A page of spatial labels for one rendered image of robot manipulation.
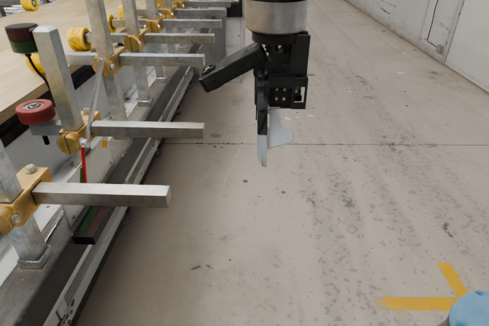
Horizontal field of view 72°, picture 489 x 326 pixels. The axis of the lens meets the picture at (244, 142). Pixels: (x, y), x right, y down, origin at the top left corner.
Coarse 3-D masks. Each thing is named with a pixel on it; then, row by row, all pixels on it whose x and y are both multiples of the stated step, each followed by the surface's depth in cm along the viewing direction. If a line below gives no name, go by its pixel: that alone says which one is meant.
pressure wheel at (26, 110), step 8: (24, 104) 84; (32, 104) 82; (40, 104) 84; (48, 104) 84; (24, 112) 80; (32, 112) 80; (40, 112) 81; (48, 112) 83; (24, 120) 81; (32, 120) 81; (40, 120) 82; (48, 120) 83; (48, 144) 88
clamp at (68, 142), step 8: (96, 112) 88; (96, 120) 87; (80, 128) 81; (64, 136) 78; (72, 136) 78; (80, 136) 80; (64, 144) 78; (72, 144) 78; (64, 152) 80; (72, 152) 80
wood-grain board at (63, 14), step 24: (72, 0) 226; (120, 0) 226; (144, 0) 226; (0, 24) 163; (48, 24) 163; (72, 24) 163; (0, 48) 128; (0, 72) 105; (24, 72) 105; (72, 72) 113; (0, 96) 89; (24, 96) 90; (0, 120) 82
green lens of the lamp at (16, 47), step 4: (12, 44) 69; (16, 44) 68; (20, 44) 68; (24, 44) 68; (28, 44) 69; (32, 44) 69; (12, 48) 69; (16, 48) 69; (20, 48) 69; (24, 48) 69; (28, 48) 69; (32, 48) 70; (36, 48) 70; (16, 52) 69; (20, 52) 69; (24, 52) 69; (28, 52) 69
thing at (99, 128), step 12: (36, 132) 85; (48, 132) 85; (96, 132) 85; (108, 132) 85; (120, 132) 84; (132, 132) 84; (144, 132) 84; (156, 132) 84; (168, 132) 84; (180, 132) 84; (192, 132) 83; (204, 132) 86
